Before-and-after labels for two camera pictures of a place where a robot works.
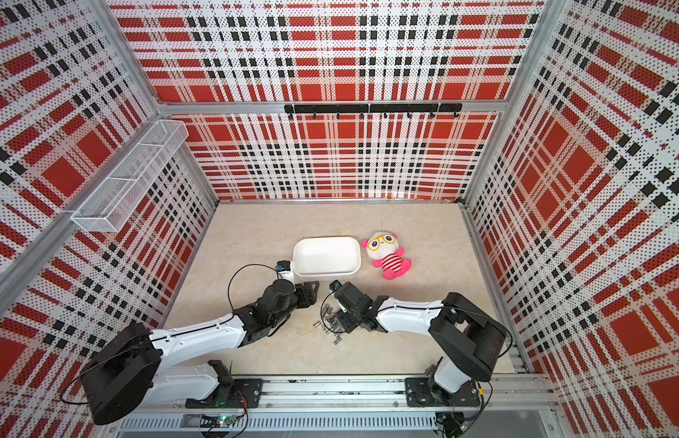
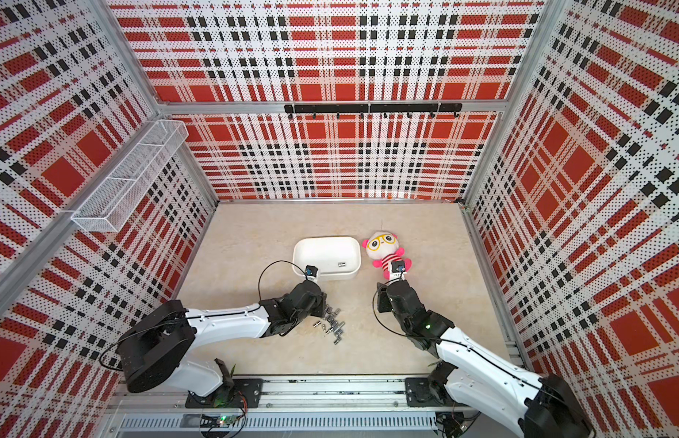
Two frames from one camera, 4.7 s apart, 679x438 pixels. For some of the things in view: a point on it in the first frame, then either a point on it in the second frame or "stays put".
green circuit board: (226, 421) stays put
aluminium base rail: (352, 409) stays put
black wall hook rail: (374, 108) stays put
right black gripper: (345, 324) to (382, 297)
